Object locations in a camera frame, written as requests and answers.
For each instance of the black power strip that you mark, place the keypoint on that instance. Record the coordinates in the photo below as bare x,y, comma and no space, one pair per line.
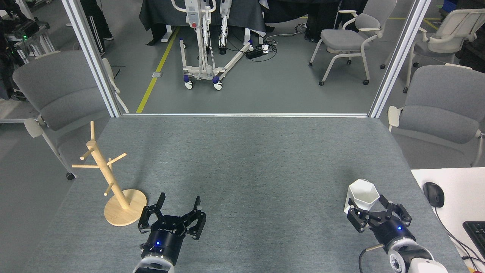
254,52

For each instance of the equipment rack with green light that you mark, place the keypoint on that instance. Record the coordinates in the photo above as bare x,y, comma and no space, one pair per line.
28,36

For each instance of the silver table edge rail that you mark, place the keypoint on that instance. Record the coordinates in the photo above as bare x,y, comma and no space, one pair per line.
246,115

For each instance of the metal floor socket plate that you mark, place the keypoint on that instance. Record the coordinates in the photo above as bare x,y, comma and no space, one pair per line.
157,74

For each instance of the white stand on wheels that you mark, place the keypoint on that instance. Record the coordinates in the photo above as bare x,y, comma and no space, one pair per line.
193,17

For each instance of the dark cloth covered table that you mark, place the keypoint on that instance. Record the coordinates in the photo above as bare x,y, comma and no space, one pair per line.
163,15

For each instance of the wooden cup rack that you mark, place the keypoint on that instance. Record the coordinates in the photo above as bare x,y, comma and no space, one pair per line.
125,210

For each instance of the silver frame post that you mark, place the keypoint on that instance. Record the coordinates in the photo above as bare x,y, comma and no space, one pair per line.
398,60
93,57

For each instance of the person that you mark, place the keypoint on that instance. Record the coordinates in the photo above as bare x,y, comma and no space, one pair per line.
94,22

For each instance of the grey chair with cream frame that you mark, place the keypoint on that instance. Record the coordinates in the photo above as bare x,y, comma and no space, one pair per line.
343,40
64,98
447,36
443,110

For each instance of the white hexagonal cup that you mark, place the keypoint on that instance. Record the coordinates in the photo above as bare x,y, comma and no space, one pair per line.
363,193

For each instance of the black keyboard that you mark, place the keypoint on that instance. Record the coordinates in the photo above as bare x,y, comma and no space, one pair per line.
477,235

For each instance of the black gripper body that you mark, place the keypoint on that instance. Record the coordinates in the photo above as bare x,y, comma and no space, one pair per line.
166,239
392,229

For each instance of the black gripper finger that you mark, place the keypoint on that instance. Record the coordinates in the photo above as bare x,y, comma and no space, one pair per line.
197,225
146,222
356,222
402,213

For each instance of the black computer mouse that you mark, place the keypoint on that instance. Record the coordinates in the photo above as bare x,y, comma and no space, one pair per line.
434,194

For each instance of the white desk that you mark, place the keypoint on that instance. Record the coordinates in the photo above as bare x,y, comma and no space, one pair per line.
460,189

